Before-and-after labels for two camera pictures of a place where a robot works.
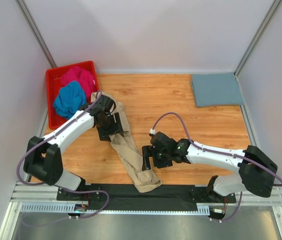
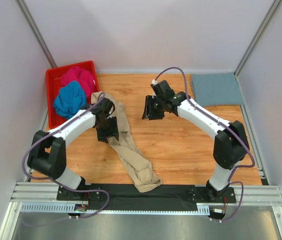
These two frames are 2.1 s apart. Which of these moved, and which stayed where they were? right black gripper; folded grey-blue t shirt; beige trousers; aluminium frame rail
Moved: right black gripper
Stayed: aluminium frame rail; beige trousers; folded grey-blue t shirt
